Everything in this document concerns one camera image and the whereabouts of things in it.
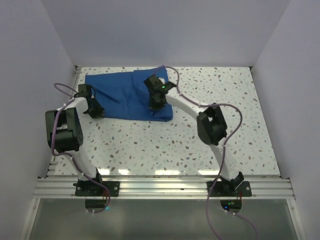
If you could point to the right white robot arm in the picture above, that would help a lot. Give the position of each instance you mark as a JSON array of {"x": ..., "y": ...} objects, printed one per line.
[{"x": 211, "y": 129}]

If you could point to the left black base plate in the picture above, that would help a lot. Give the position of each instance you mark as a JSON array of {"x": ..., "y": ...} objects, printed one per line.
[{"x": 93, "y": 189}]

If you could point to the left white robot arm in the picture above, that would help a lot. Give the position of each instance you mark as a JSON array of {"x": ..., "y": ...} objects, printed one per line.
[{"x": 65, "y": 135}]

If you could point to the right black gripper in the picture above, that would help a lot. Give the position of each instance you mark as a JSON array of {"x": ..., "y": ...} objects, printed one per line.
[{"x": 154, "y": 106}]

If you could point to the aluminium left side rail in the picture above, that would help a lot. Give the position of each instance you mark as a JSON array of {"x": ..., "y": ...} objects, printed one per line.
[{"x": 62, "y": 125}]

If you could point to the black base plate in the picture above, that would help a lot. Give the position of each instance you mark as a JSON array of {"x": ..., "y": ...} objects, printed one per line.
[
  {"x": 93, "y": 189},
  {"x": 246, "y": 187}
]

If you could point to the aluminium rail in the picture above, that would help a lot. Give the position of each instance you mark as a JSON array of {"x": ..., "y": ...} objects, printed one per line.
[
  {"x": 62, "y": 125},
  {"x": 164, "y": 188}
]

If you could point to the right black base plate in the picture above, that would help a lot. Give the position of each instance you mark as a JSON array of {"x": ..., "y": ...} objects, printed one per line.
[{"x": 246, "y": 187}]

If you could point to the blue surgical drape cloth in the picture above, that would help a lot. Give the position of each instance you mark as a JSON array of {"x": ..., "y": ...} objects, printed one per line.
[{"x": 123, "y": 95}]

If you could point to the aluminium front rail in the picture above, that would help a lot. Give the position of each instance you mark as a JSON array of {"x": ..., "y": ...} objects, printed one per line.
[{"x": 164, "y": 188}]

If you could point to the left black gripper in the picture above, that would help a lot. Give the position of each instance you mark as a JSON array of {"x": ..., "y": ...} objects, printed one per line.
[{"x": 98, "y": 113}]

